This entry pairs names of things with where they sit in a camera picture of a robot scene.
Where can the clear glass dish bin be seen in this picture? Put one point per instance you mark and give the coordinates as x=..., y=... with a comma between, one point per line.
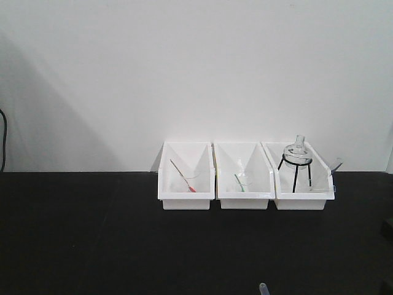
x=191, y=175
x=245, y=178

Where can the green-tipped glass rod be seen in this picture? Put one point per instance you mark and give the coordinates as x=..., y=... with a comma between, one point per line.
x=239, y=183

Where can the white plastic bin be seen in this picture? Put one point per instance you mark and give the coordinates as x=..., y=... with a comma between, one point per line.
x=250, y=157
x=305, y=197
x=188, y=156

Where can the clear glass dish middle bin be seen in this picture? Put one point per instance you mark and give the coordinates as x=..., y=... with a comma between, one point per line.
x=245, y=178

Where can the white plastic bin middle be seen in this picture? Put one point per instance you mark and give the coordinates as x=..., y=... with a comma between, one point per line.
x=250, y=157

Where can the clear plastic pipette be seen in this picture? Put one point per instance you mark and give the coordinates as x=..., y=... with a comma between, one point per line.
x=263, y=289

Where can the clear round-bottom glass flask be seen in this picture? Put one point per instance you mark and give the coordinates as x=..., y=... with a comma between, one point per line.
x=297, y=153

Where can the white plastic bin right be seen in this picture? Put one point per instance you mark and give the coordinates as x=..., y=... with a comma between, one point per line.
x=305, y=197

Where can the white plastic bin left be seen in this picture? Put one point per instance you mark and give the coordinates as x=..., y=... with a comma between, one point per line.
x=188, y=156

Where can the black wire tripod stand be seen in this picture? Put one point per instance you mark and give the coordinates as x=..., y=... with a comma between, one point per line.
x=297, y=166

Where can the red-tipped glass rod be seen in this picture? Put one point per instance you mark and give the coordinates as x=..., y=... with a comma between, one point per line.
x=190, y=188

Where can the clear glass dish left bin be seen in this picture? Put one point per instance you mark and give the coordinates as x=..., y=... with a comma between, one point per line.
x=191, y=175

